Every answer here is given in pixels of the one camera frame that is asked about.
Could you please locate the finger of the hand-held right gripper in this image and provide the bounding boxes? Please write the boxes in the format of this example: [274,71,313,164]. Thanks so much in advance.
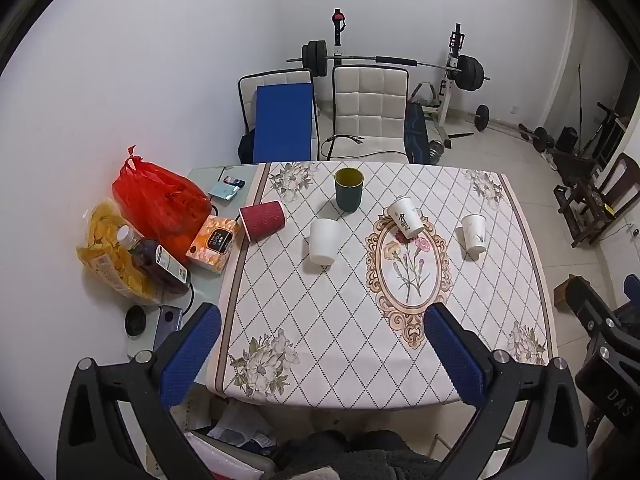
[566,276,620,335]
[622,274,640,311]

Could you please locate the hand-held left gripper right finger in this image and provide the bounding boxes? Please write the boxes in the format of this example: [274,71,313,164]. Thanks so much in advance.
[422,302,588,480]

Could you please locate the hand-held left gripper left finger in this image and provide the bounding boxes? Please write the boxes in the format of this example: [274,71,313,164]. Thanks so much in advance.
[57,302,223,480]

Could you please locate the white paper cup plant print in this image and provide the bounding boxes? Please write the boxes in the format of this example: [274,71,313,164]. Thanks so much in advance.
[461,214,487,254]

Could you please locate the white paper cup black print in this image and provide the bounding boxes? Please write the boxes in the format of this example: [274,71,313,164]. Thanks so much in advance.
[387,196,426,239]

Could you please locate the red ribbed paper cup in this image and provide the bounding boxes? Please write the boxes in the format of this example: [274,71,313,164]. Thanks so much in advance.
[239,200,287,242]

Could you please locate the plain white cup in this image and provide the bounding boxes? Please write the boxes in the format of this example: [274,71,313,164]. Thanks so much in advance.
[308,218,341,267]

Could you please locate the dark green cup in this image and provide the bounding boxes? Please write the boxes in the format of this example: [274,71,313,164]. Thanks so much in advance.
[334,167,365,212]

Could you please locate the brown wooden stool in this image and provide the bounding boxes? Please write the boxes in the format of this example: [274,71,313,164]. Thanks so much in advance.
[554,275,577,312]

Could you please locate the grey smartphone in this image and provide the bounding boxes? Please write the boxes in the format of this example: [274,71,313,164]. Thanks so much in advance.
[152,304,183,351]

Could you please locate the black round lid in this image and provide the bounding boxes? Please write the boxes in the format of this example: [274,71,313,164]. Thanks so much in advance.
[125,305,147,336]

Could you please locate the pile of papers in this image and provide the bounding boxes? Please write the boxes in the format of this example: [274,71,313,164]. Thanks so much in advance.
[145,400,281,480]

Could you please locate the dark wooden chair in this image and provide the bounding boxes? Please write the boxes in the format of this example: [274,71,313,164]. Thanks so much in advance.
[552,152,640,248]

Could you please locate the bottle of dark tea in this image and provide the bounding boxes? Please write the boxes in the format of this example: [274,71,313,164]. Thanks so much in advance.
[117,225,192,293]

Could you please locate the orange tissue box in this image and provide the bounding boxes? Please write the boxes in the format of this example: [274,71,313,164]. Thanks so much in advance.
[186,215,241,274]

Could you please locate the floral diamond-pattern tablecloth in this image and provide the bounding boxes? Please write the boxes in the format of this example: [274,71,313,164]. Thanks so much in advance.
[207,160,561,408]

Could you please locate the bag of yellow chips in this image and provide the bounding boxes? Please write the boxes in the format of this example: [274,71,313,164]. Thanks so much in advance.
[76,200,163,306]

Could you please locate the person's dark fleece clothing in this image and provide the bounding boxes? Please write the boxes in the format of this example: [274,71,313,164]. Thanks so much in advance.
[272,429,441,480]

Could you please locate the red plastic bag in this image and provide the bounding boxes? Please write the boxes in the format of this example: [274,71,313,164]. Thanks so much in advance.
[112,146,213,261]

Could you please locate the teal packet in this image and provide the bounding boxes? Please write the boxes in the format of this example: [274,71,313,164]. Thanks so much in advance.
[207,180,240,202]

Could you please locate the black dumbbells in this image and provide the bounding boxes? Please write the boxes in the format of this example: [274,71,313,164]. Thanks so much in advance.
[519,124,556,153]

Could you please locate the small barbell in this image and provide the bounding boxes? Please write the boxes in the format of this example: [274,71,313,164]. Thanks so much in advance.
[450,104,492,133]

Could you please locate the dark blue bench pad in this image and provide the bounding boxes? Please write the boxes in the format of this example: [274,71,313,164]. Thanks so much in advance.
[404,101,431,165]

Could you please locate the blue board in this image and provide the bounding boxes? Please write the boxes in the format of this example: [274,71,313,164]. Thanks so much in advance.
[252,84,315,163]

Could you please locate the white squat rack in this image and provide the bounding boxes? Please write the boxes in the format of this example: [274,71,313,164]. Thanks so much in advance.
[330,8,473,141]

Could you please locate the barbell with black plates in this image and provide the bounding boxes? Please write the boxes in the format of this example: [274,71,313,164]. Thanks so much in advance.
[287,40,491,93]

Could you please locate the white quilted chair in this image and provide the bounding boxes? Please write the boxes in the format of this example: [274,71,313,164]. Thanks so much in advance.
[320,65,410,163]

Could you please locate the dark wooden frame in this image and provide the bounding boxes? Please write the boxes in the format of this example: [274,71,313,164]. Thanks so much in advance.
[575,102,631,161]

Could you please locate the black cable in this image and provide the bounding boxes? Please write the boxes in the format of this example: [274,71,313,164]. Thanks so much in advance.
[320,134,401,161]

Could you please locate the white padded chair black frame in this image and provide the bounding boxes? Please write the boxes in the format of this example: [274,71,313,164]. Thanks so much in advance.
[238,69,321,163]

